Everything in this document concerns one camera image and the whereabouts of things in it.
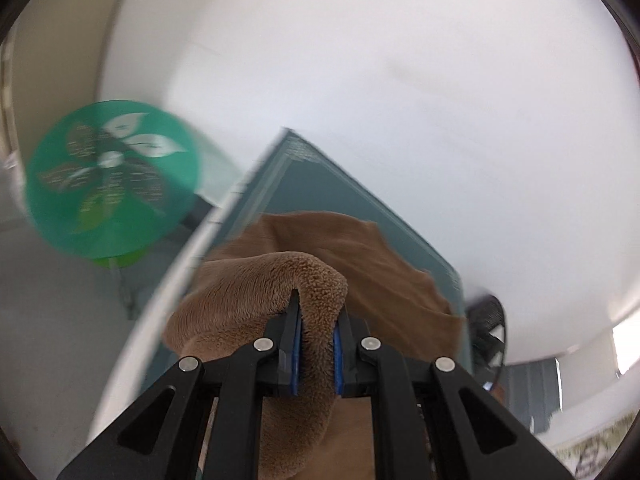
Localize dark green mat, white lines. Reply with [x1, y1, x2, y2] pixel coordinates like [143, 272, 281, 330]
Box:
[92, 129, 473, 480]

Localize brown fleece garment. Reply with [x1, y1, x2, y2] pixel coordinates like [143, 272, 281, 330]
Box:
[162, 211, 468, 480]

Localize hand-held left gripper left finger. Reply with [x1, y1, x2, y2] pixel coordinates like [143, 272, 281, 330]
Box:
[57, 287, 304, 480]

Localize wall picture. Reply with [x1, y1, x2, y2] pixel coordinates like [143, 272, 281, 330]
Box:
[554, 410, 637, 478]

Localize green round glass table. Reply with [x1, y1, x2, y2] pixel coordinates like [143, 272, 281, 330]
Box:
[24, 100, 202, 268]

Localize window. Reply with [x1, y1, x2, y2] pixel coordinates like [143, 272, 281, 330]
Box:
[612, 324, 640, 377]

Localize black chair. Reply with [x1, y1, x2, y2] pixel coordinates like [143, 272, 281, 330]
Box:
[465, 294, 508, 392]

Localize blue-grey wall panel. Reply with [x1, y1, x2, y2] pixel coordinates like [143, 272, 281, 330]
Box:
[500, 359, 562, 432]

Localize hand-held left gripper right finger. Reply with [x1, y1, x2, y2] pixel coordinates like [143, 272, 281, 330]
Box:
[332, 310, 576, 480]

